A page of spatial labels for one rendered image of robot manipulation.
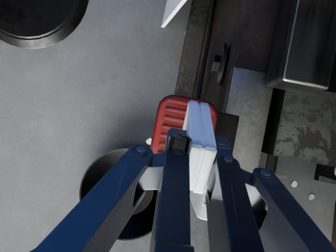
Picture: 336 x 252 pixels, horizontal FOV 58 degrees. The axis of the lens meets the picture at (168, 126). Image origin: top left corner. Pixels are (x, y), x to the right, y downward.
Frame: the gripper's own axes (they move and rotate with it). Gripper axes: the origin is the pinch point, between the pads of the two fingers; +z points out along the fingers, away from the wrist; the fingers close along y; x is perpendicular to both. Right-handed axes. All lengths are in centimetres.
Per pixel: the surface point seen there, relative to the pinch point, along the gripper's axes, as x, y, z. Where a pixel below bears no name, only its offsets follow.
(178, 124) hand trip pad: -3.4, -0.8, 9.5
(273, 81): 0.1, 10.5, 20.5
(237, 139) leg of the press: -8.7, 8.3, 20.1
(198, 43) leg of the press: -8, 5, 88
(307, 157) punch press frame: -9.0, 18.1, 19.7
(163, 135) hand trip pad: -4.5, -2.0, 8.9
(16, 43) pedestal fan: -19, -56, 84
